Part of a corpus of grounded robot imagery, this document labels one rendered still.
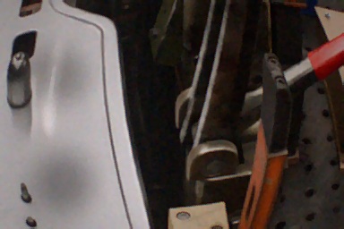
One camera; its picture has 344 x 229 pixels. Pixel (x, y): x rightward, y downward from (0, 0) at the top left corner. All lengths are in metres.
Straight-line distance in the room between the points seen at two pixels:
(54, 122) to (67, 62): 0.07
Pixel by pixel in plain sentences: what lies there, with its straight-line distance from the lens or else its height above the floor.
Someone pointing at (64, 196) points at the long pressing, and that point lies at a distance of 0.65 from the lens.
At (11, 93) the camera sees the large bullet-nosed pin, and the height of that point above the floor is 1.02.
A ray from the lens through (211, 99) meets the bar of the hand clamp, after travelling 0.56.
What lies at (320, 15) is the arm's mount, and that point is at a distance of 1.19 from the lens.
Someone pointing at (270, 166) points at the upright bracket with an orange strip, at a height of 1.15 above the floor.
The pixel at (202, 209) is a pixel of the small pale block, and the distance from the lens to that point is 0.55.
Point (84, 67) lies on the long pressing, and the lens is 0.75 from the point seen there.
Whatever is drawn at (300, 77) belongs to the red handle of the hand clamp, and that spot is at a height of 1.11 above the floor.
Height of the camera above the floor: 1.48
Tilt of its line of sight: 43 degrees down
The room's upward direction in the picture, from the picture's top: 2 degrees clockwise
